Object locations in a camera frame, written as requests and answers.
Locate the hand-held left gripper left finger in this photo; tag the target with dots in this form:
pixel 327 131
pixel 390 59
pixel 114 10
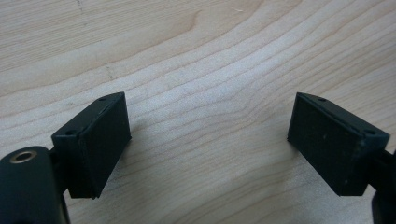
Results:
pixel 96 146

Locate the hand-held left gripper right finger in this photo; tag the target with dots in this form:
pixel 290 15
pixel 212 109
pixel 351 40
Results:
pixel 333 146

